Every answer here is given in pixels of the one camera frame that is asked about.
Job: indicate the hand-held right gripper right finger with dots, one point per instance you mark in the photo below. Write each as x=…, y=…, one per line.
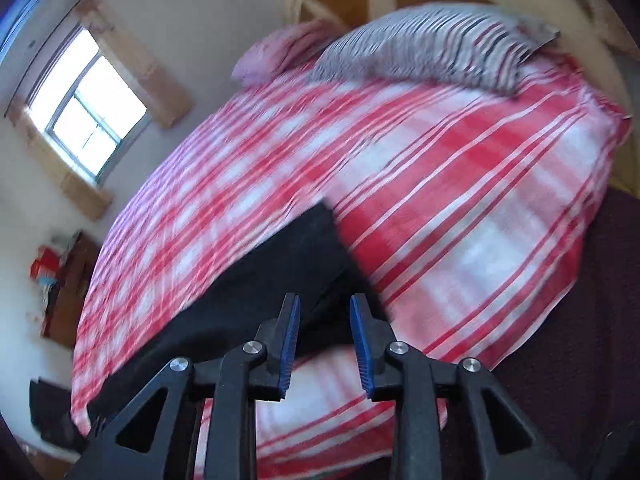
x=360, y=345

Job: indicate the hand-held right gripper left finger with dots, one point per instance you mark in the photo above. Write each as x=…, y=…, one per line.
x=290, y=345

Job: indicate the black pants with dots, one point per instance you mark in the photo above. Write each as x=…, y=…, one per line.
x=260, y=280

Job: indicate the red plaid bed sheet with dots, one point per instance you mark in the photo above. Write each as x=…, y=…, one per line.
x=450, y=185

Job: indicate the dark maroon cloth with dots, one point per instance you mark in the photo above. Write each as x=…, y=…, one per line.
x=575, y=310

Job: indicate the wooden dresser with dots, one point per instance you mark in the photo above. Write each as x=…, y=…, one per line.
x=70, y=290

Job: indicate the black bag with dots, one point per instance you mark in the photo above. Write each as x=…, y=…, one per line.
x=52, y=410

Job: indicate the red bag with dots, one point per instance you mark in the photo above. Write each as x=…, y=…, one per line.
x=46, y=262

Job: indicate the beige curtain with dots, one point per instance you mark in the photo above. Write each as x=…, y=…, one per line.
x=65, y=175
x=135, y=60

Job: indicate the pink folded quilt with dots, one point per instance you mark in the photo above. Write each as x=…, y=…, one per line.
x=280, y=50

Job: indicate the striped pillow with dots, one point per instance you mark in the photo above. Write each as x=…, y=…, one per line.
x=425, y=45

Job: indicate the window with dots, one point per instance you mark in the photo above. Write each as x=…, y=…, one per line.
x=85, y=100

